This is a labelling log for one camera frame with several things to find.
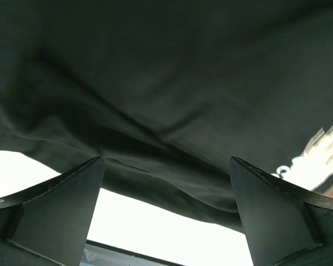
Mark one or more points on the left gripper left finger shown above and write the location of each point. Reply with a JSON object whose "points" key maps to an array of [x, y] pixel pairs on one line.
{"points": [[48, 223]]}

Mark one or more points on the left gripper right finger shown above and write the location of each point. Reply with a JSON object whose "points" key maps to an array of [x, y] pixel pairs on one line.
{"points": [[284, 224]]}

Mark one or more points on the black t shirt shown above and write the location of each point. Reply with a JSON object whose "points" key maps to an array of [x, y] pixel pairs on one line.
{"points": [[166, 92]]}

